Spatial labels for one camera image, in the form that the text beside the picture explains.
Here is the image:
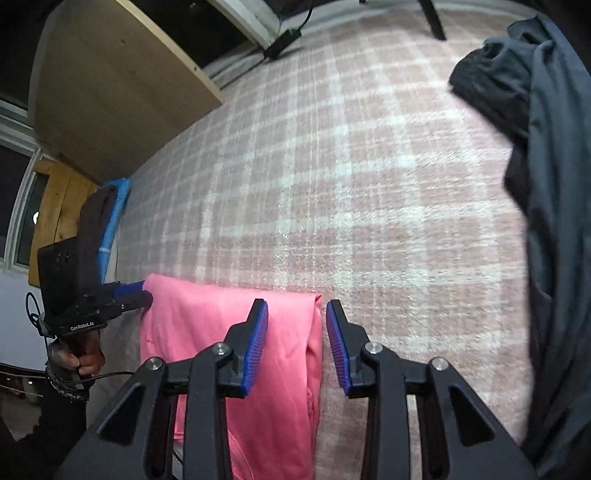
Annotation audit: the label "person's left hand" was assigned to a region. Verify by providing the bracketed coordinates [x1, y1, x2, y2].
[50, 330, 106, 377]

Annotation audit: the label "yellow wooden board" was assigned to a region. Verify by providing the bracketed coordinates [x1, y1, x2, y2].
[28, 157, 100, 287]

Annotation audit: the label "dark grey jacket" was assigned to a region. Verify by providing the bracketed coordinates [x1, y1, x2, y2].
[503, 14, 591, 478]

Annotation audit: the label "person's left forearm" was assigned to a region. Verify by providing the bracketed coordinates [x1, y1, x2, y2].
[0, 376, 89, 480]

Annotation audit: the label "pink shirt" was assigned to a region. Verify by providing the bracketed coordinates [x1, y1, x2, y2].
[140, 274, 324, 480]

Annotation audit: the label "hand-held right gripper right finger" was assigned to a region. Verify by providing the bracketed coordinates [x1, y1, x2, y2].
[325, 300, 539, 480]

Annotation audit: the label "black tripod stand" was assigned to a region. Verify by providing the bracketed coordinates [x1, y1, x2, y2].
[418, 0, 447, 41]

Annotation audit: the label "brown cloth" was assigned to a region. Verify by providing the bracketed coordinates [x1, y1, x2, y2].
[76, 185, 118, 296]

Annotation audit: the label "black pants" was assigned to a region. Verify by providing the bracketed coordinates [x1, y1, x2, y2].
[449, 37, 536, 139]

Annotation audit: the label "light wooden panel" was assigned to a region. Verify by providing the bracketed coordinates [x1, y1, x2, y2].
[30, 0, 225, 183]

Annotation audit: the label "long black power adapter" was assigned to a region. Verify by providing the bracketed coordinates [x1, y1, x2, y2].
[263, 28, 303, 59]

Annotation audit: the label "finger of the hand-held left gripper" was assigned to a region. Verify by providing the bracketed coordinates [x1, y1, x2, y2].
[111, 281, 146, 301]
[117, 291, 154, 313]

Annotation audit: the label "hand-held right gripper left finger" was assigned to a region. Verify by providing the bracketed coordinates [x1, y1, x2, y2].
[58, 298, 269, 480]

